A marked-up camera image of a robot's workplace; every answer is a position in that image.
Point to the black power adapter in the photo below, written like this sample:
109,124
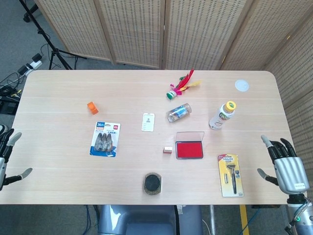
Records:
37,58
22,69

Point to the black floor box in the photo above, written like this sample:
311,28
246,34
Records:
8,105

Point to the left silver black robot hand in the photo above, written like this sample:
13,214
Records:
3,164

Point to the orange toy block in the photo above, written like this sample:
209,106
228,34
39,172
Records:
92,107

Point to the yellow razor blister pack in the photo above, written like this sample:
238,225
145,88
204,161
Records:
231,175

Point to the white drink bottle yellow cap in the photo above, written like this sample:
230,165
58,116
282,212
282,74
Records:
220,117

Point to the white round table cap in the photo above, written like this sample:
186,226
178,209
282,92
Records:
242,85

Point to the colourful feather shuttlecock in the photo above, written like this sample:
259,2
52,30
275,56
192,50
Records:
179,86

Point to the red ink pad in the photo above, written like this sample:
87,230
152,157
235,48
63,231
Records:
189,149

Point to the black chair caster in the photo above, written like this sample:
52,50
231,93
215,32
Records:
30,16

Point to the wooden rattan folding screen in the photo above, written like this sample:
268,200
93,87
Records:
137,29
298,85

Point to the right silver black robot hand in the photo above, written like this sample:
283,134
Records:
291,171

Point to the clear plastic toothpick jar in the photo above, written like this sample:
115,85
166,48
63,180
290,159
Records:
179,112

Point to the white power strip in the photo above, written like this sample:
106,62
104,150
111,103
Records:
34,65

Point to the black tripod stand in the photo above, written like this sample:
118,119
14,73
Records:
52,49

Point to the white ID badge holder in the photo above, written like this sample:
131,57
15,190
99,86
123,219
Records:
148,122

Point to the metal table leg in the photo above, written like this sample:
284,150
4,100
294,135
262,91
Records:
213,220

